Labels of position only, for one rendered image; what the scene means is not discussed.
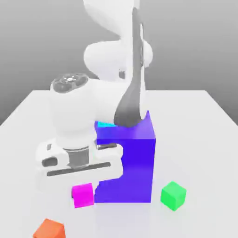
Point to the small magenta cube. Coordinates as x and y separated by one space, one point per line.
83 196

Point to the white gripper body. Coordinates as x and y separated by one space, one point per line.
80 176

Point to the large blue box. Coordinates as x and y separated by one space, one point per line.
137 167

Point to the small orange cube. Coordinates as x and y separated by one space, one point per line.
50 229

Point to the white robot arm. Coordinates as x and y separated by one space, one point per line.
74 111

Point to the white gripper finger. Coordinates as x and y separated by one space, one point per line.
95 186

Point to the small green cube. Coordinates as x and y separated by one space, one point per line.
173 196

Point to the small cyan cube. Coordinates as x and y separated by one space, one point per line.
104 124

